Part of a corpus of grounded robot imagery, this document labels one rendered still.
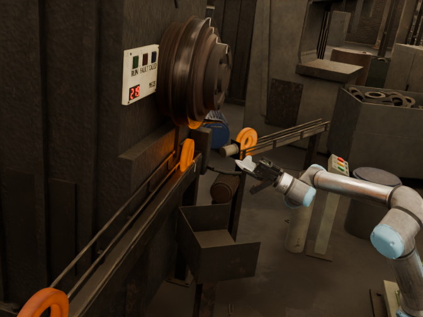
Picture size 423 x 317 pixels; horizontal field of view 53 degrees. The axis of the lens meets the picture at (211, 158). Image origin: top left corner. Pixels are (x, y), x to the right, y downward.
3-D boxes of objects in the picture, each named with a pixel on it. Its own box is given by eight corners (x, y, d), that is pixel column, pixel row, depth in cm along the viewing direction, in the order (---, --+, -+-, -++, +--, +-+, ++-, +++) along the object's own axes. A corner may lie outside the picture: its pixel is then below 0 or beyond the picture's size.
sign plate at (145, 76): (121, 104, 143) (123, 50, 136) (151, 90, 167) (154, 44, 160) (128, 105, 143) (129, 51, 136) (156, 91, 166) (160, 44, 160)
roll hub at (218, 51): (199, 116, 172) (207, 45, 162) (216, 101, 198) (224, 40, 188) (213, 117, 171) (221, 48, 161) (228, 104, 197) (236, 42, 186)
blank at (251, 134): (239, 158, 237) (243, 161, 235) (231, 139, 227) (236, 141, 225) (255, 140, 243) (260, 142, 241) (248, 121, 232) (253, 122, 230)
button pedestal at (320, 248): (305, 258, 260) (327, 166, 237) (307, 238, 282) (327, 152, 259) (332, 264, 257) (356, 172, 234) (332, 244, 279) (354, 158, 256)
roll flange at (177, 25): (143, 134, 171) (150, 13, 154) (180, 109, 214) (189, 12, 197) (166, 139, 169) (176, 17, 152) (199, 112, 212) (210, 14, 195)
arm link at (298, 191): (304, 210, 191) (311, 206, 181) (280, 196, 192) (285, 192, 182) (313, 192, 193) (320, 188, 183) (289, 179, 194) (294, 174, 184)
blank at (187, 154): (179, 155, 184) (186, 156, 184) (187, 131, 195) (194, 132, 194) (179, 177, 196) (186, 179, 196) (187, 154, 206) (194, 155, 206)
